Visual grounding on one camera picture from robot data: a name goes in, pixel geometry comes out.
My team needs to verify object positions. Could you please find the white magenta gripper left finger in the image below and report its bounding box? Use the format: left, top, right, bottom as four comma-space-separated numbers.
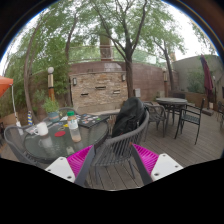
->
46, 145, 94, 183

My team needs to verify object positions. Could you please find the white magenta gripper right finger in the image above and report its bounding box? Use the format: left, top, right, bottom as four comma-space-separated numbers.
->
133, 144, 182, 181

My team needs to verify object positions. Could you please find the round glass patio table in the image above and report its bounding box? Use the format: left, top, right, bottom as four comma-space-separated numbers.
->
24, 119, 109, 163

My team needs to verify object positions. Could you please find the red round coaster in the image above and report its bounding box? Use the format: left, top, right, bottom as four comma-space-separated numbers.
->
55, 131, 66, 137

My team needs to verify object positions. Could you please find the grey woven patio chair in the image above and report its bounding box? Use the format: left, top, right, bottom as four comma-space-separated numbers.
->
74, 109, 154, 188

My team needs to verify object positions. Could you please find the clear bottle green cap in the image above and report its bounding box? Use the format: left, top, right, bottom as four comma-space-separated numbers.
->
67, 111, 81, 142

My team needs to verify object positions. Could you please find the white mug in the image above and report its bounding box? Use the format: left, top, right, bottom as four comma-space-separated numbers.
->
34, 122, 48, 136

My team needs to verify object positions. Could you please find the black game board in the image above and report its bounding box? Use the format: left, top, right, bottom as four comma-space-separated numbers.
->
77, 114, 109, 128

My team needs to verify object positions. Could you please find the far grey wicker chair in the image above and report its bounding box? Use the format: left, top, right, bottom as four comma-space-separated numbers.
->
142, 101, 168, 138

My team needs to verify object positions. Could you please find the black jacket on chair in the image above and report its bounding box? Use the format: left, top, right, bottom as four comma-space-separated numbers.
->
112, 97, 146, 137

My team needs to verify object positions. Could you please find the grey chair left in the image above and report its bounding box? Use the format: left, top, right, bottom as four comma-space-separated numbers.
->
4, 125, 40, 167

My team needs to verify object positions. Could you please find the potted green plant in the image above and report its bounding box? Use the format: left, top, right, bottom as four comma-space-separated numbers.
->
42, 98, 59, 122

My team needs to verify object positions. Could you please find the black slatted chair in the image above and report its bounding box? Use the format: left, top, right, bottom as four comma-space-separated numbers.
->
176, 99, 205, 134

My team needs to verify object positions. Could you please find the far round patio table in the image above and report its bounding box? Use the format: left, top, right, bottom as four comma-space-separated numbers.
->
156, 97, 188, 122

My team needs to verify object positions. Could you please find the closed maroon umbrella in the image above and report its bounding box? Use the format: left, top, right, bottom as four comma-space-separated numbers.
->
200, 55, 213, 99

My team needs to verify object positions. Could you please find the orange canopy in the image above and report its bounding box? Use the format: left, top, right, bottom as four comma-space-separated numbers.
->
0, 76, 13, 97

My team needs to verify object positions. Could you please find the large central tree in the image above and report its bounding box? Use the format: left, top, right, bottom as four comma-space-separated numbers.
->
88, 0, 186, 97

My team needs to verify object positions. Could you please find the lamp post white globe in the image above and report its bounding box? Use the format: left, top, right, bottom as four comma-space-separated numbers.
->
47, 67, 55, 101

